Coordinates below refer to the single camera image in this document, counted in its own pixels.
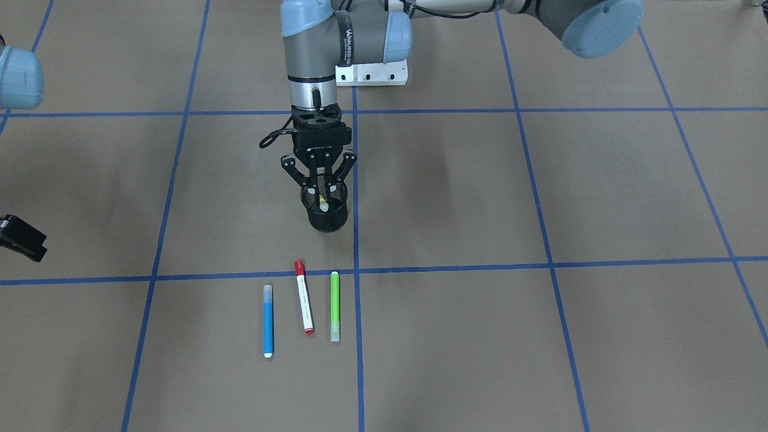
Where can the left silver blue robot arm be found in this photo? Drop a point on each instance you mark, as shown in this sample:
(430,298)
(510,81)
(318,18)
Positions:
(321,36)

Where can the green highlighter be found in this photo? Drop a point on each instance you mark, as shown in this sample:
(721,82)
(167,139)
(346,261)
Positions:
(335,321)

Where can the red white marker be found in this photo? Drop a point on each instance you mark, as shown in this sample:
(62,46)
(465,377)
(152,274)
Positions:
(303,296)

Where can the yellow highlighter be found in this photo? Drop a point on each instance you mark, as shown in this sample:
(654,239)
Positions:
(323,198)

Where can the black mesh pen cup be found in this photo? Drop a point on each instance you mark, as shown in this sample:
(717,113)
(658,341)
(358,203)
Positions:
(330,221)

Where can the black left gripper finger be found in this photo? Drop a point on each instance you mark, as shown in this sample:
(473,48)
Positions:
(310,181)
(336,179)

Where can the blue highlighter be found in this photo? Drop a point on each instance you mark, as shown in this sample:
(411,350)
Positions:
(268,322)

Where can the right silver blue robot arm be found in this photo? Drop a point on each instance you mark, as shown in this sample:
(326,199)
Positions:
(22,86)

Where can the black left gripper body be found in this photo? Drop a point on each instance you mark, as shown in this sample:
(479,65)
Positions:
(319,158)

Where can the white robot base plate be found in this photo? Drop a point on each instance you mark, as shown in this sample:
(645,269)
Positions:
(395,73)

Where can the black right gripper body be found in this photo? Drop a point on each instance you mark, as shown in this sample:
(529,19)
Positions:
(18,237)

